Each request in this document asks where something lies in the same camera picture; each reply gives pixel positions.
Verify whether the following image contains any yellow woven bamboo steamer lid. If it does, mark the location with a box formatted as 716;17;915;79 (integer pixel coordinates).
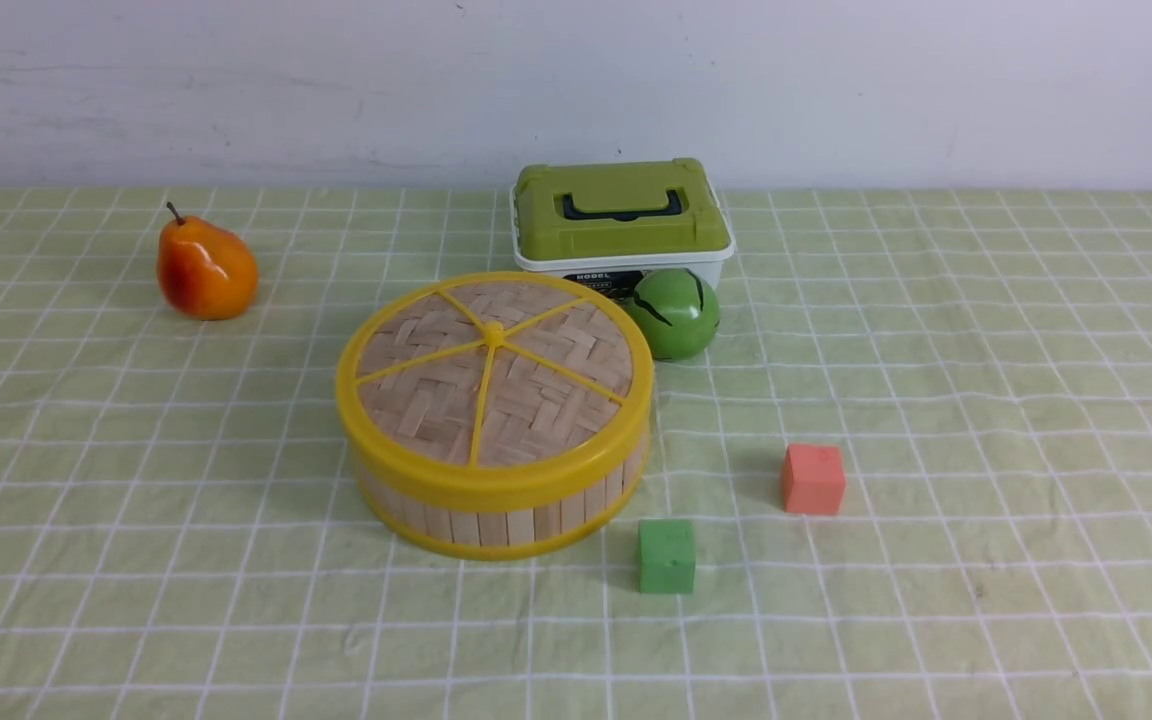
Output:
335;272;654;511

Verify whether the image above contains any bamboo steamer base yellow rim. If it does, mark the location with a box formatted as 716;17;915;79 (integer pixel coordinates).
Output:
349;430;652;561

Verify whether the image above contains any green plastic ball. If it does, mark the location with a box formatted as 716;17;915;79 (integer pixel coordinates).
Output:
623;268;721;361

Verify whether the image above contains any green lidded white storage box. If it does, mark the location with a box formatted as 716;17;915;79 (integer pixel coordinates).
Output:
509;158;736;300

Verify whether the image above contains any green foam cube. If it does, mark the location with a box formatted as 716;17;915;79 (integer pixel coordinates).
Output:
637;518;696;594

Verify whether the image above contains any red foam cube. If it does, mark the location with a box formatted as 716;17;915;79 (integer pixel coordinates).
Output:
781;444;846;516

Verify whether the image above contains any orange plastic pear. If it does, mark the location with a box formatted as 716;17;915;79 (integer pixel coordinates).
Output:
156;200;260;323

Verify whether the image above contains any green checkered tablecloth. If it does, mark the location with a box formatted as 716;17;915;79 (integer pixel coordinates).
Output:
0;187;1152;719

